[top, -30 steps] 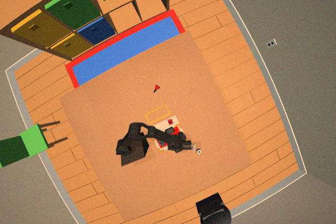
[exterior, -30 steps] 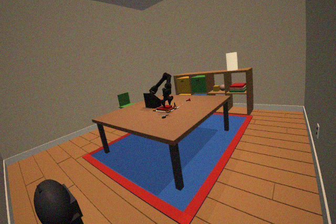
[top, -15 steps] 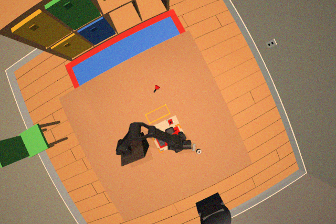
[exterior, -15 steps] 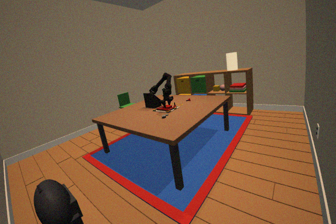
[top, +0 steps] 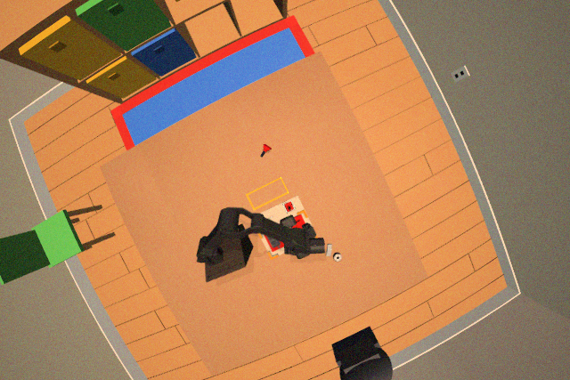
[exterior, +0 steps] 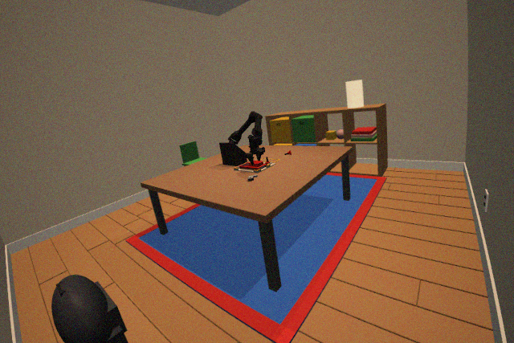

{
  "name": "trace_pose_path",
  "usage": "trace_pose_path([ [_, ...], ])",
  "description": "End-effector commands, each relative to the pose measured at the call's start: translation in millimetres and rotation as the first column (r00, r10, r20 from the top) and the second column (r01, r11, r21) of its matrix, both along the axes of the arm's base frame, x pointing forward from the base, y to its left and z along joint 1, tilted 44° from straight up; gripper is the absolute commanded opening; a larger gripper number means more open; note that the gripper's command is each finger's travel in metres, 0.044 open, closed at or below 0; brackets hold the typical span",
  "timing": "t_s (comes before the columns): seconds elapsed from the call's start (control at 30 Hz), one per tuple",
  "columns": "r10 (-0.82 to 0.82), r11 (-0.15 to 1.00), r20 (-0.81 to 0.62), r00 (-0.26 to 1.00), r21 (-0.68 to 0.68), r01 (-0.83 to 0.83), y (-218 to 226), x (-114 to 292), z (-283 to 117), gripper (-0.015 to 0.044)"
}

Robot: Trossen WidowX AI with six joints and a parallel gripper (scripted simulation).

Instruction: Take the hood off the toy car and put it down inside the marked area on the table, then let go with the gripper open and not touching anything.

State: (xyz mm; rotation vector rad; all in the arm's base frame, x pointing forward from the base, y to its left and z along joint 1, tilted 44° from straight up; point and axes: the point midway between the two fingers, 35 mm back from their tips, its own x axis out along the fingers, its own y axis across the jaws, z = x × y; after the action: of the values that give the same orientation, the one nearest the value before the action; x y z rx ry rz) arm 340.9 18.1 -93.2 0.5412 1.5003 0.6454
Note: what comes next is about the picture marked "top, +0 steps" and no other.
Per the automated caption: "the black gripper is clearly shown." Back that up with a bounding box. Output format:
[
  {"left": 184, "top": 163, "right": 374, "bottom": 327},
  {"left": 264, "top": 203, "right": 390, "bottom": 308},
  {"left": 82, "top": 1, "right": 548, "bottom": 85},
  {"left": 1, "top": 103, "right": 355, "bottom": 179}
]
[{"left": 280, "top": 215, "right": 310, "bottom": 259}]

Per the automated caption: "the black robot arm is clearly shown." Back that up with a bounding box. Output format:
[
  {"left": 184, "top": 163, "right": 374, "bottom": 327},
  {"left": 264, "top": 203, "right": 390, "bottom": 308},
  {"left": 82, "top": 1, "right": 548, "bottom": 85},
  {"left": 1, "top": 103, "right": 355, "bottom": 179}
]
[{"left": 196, "top": 207, "right": 325, "bottom": 266}]

